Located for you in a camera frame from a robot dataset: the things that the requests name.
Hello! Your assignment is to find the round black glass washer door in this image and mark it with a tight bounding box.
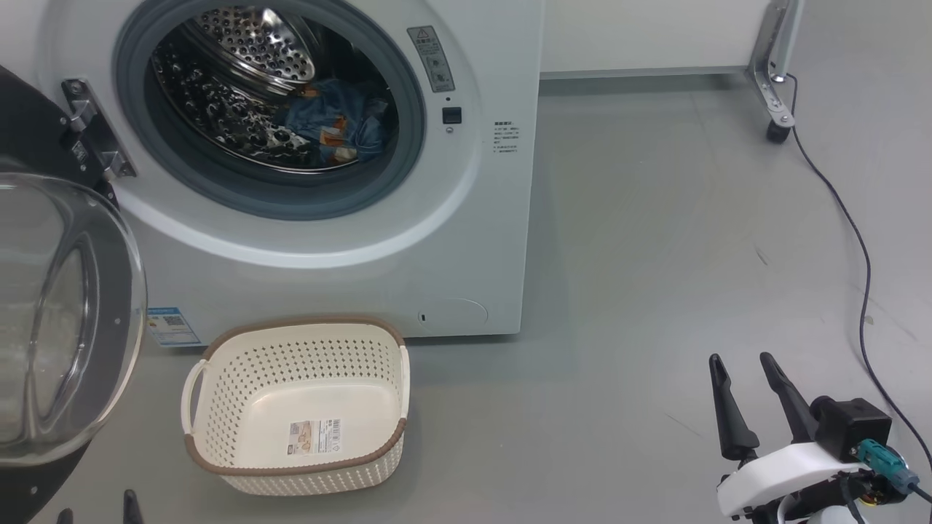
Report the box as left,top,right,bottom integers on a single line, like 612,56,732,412
0,65,148,524

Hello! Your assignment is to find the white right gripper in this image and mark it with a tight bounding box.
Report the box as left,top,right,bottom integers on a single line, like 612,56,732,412
709,352,874,519

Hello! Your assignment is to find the teal right camera cable plug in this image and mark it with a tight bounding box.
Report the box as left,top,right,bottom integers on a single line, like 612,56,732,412
856,439,932,504

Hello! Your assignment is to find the white wall panel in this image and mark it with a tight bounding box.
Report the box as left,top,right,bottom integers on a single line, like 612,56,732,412
540,0,773,79

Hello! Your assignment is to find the white front-load washing machine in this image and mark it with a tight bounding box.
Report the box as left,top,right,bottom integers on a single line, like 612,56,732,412
0,0,545,346

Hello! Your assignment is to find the cream perforated laundry basket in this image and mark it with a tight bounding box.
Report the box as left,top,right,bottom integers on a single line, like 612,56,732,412
181,316,411,497

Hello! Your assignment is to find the basket bottom label sticker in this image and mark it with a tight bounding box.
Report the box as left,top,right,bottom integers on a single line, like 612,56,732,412
288,418,343,457

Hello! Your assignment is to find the black floor cable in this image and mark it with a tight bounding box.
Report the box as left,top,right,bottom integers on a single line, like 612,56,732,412
790,73,932,474

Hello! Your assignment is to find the blue energy label sticker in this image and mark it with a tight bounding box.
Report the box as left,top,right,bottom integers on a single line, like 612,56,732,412
147,306,203,348

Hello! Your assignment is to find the blue cartoon print garment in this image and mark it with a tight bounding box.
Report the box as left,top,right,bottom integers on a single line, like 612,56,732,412
280,79,394,167

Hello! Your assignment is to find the metal frame leg with caster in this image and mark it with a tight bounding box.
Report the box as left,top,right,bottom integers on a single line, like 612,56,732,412
750,0,805,144

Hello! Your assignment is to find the metal washer door hinge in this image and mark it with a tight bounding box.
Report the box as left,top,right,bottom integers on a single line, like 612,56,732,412
61,79,138,181

